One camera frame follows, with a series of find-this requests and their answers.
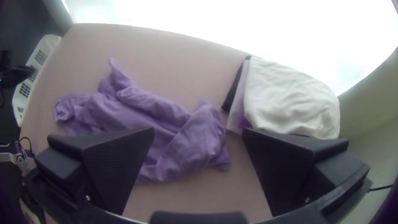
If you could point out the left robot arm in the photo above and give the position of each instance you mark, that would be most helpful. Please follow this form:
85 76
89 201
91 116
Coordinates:
15 76

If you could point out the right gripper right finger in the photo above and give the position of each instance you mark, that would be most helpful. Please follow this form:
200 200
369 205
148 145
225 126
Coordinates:
289 171

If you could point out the white laundry basket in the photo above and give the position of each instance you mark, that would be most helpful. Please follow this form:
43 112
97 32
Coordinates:
34 74

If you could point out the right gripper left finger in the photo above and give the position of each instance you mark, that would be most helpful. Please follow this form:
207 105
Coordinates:
105 168

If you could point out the blue t-shirt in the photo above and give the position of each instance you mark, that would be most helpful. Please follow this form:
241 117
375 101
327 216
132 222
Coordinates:
192 137

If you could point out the pile of folded clothes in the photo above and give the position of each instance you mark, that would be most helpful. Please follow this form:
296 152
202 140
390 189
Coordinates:
286 99

